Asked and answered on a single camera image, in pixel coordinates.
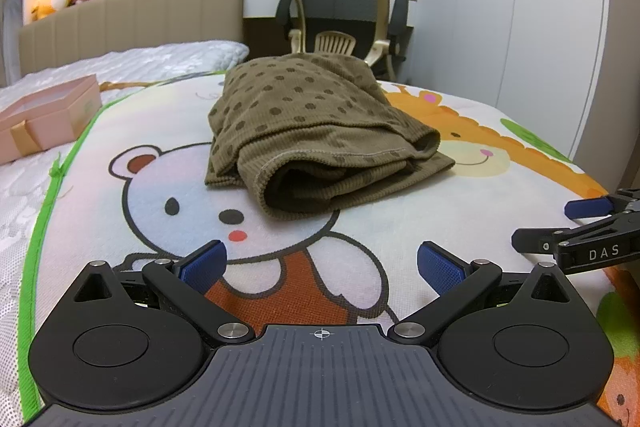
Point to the beige mesh office chair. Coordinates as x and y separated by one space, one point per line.
345 7

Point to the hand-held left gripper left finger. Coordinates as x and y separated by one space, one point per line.
205 263

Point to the pink gift box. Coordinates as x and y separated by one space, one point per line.
45 117

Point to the beige padded headboard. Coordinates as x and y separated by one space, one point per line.
140 12

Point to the white desk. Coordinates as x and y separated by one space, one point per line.
260 2

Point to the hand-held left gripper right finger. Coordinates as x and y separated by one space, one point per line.
442 268

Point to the cartoon animal printed blanket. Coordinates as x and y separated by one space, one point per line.
170 142

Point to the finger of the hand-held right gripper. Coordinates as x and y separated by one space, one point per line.
587 207
590 252

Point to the brown polka dot garment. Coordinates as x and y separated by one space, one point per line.
310 117

